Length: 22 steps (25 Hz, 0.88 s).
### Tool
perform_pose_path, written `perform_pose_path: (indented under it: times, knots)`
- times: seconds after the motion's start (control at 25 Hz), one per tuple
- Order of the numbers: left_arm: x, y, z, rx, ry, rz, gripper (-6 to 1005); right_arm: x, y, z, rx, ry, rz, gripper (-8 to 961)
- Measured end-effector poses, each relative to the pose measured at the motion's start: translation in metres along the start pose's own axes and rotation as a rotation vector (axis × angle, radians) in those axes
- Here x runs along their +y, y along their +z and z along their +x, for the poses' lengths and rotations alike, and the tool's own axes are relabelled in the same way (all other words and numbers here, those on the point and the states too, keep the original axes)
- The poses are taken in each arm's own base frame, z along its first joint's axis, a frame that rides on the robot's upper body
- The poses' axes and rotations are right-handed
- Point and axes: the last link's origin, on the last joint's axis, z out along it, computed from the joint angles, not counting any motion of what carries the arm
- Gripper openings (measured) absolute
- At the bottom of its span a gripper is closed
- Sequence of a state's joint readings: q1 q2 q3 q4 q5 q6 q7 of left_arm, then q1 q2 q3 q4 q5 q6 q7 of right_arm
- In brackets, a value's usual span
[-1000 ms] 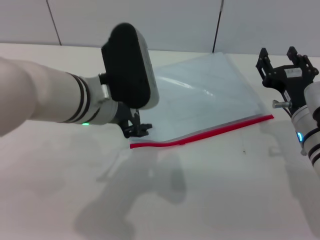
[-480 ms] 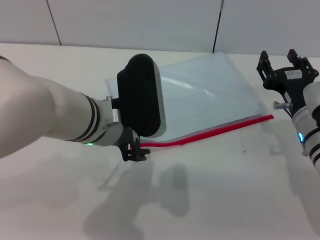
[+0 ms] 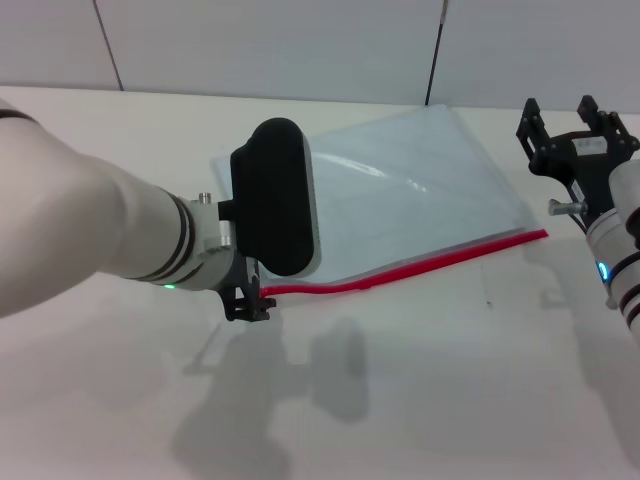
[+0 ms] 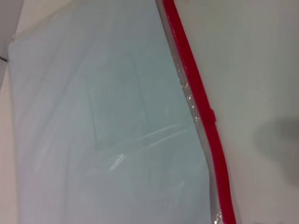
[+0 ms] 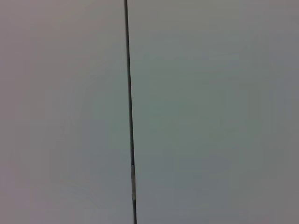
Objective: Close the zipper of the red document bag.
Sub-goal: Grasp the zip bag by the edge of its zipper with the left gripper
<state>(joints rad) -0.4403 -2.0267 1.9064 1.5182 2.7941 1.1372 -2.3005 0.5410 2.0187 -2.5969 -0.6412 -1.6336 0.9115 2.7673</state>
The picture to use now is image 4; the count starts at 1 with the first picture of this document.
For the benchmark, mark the clear document bag red zipper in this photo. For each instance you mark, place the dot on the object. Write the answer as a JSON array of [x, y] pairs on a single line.
[[105, 128]]

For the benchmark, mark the small red zipper slider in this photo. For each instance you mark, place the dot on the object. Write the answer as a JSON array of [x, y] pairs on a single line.
[[212, 115]]

